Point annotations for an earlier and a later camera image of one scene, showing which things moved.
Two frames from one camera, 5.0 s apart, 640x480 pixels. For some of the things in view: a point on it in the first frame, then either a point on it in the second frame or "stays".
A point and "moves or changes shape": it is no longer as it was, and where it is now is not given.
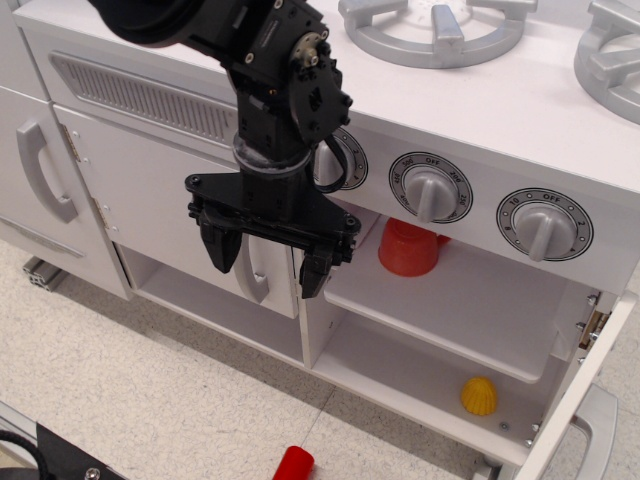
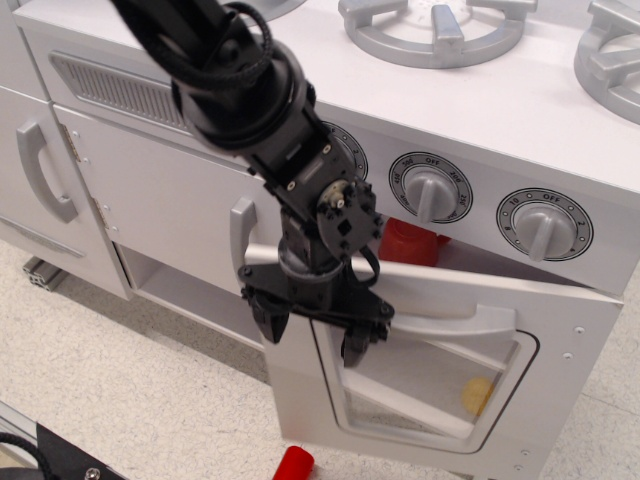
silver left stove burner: (438, 34) stays
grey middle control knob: (434, 187) stays
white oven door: (579, 387) moves or changes shape
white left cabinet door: (79, 245) stays
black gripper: (286, 203) → (342, 298)
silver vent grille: (155, 100) stays
